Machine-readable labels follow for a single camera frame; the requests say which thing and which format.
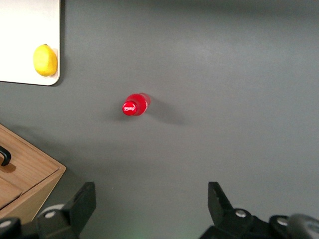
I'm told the wooden drawer, short black handle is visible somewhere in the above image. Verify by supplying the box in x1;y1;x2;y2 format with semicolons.
0;124;62;194

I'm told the yellow lemon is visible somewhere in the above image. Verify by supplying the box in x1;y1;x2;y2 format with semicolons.
33;43;58;77

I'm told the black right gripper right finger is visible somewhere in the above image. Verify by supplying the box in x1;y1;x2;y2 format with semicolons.
199;181;275;239

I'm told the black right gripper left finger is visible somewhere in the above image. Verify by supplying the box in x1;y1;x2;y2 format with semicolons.
36;181;97;239

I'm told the beige plastic tray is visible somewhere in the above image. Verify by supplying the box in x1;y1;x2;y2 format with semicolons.
0;0;61;87

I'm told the small red cola bottle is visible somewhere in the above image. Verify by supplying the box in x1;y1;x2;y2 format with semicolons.
122;92;152;118

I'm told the wooden drawer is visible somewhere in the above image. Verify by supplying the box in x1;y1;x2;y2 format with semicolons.
0;124;62;194
0;173;23;210

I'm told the wooden drawer cabinet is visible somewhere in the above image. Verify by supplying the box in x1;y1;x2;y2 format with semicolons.
0;123;67;225

